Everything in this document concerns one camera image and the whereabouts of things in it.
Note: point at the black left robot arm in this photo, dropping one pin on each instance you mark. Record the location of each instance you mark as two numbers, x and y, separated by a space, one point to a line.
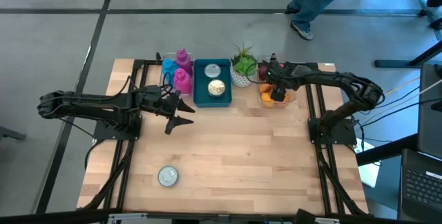
89 104

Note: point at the black aluminium table frame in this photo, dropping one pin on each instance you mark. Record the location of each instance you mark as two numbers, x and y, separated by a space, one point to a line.
139 64

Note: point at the teal plastic tray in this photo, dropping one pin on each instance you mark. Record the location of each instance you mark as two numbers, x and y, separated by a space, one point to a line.
203 96

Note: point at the teal label tin can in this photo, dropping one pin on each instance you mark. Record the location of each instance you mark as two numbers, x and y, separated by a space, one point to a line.
212 71

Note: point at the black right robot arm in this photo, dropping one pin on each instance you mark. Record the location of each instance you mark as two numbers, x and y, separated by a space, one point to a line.
345 85

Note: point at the dark red toy fruit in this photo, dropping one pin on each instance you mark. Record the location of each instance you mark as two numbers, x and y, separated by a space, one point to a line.
262 72

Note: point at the black office chair base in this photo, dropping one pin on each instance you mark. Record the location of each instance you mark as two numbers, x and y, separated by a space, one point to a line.
433 1

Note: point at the silver aluminium bracket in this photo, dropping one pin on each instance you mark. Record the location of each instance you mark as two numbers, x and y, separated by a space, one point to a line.
127 217
326 220

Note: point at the black laptop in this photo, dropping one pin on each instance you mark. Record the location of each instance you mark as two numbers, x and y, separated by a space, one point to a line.
423 186

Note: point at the silver tin can navy label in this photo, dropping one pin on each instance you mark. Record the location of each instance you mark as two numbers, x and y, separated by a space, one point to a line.
168 176

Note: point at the potted succulent white pot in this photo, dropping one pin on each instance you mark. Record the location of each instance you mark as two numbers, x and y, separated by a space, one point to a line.
243 66

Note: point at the black stand leg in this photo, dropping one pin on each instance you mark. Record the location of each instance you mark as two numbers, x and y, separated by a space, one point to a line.
390 64

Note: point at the bright pink squeeze bottle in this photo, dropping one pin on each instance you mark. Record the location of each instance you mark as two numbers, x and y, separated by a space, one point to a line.
182 80

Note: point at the person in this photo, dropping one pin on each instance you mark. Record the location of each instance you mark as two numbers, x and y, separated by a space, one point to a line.
310 2

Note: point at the grey chair leg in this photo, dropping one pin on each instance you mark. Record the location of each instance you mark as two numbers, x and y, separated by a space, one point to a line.
10 134

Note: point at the blue plastic squeeze bottle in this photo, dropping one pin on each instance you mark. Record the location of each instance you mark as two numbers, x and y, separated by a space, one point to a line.
169 68

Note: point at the yellow toy lemon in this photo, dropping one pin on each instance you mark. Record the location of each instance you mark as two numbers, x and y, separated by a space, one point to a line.
266 97

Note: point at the black desk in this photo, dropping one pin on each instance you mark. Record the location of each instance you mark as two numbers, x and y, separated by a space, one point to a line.
430 113

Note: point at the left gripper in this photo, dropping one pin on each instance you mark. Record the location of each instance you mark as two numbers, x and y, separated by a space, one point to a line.
165 104

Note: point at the white sheet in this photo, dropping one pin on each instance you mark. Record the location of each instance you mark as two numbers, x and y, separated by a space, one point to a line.
369 175

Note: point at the purple pink squeeze bottle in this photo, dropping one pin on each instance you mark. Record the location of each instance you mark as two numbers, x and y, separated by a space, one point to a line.
183 59

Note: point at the clear plastic container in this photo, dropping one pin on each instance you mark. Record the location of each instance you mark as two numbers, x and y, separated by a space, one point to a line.
186 94
276 104

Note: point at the gold tin can blue label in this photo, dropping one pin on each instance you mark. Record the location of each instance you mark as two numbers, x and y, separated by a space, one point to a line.
216 88

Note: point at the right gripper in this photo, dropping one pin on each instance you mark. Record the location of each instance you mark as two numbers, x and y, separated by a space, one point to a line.
281 75

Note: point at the oblong orange toy fruit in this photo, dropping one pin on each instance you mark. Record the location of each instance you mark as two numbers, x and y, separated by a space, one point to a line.
265 88

